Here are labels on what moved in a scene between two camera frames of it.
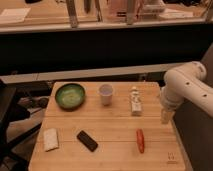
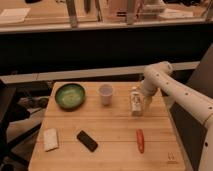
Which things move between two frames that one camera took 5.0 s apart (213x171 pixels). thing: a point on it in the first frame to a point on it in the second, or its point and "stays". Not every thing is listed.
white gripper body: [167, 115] to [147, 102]
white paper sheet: [14, 15] stays
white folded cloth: [50, 139] stays
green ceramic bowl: [70, 97] stays
